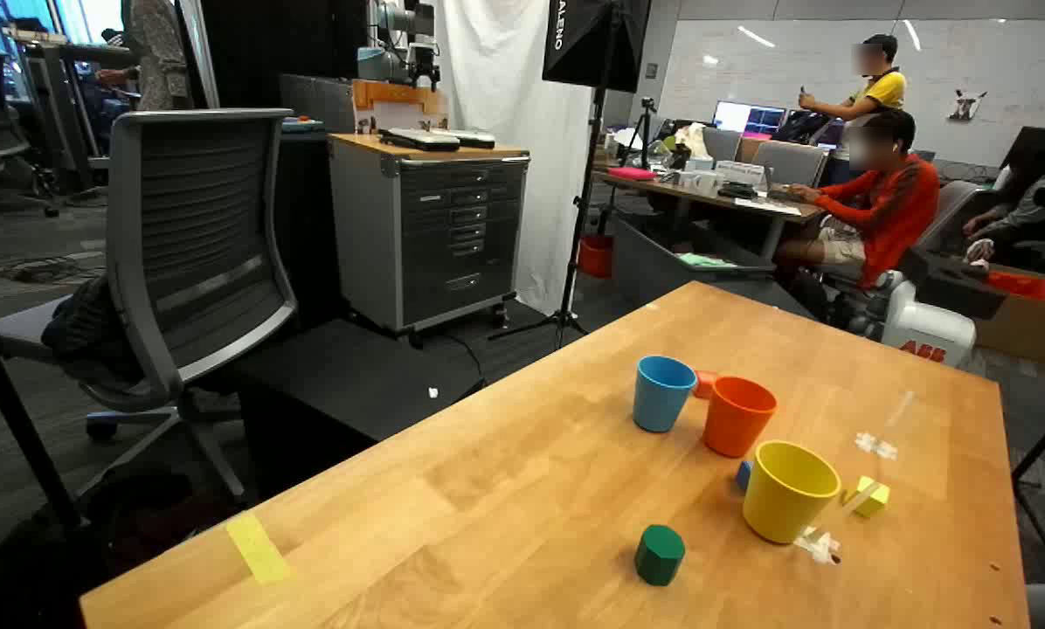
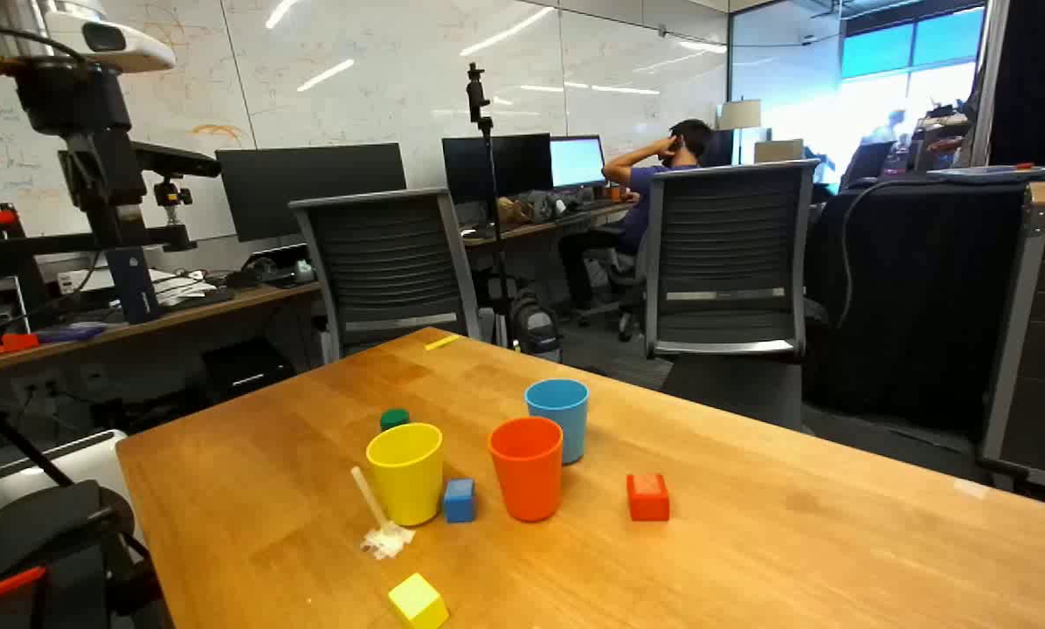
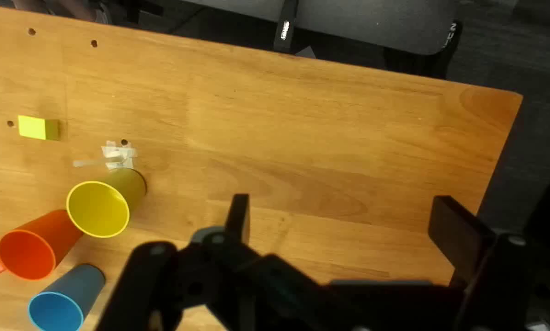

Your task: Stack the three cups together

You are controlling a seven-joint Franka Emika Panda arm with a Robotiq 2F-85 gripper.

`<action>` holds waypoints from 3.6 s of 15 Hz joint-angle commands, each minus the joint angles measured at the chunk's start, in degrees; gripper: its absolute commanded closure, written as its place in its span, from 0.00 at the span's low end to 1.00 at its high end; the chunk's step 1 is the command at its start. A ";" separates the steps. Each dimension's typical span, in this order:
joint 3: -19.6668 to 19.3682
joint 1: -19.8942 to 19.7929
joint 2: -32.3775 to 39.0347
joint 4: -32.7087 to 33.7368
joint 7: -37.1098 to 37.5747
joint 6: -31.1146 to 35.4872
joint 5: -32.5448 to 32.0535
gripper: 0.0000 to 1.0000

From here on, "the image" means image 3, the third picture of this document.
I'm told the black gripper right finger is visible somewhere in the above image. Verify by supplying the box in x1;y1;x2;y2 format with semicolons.
427;194;550;331

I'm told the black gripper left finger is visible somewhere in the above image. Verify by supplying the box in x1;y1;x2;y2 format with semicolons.
96;194;326;331

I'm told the yellow plastic cup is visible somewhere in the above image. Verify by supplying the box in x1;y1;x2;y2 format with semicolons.
65;168;149;240

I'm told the orange plastic cup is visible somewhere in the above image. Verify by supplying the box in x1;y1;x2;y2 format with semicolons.
0;208;85;282

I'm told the white paper scrap with stick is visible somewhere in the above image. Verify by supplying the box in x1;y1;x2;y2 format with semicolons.
70;140;142;173

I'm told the blue plastic cup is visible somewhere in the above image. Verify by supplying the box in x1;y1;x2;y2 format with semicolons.
26;264;107;331

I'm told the yellow wooden block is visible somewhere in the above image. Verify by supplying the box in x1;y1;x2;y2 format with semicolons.
17;115;63;142

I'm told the dark grey office chair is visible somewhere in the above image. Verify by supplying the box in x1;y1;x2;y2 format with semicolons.
184;0;464;61

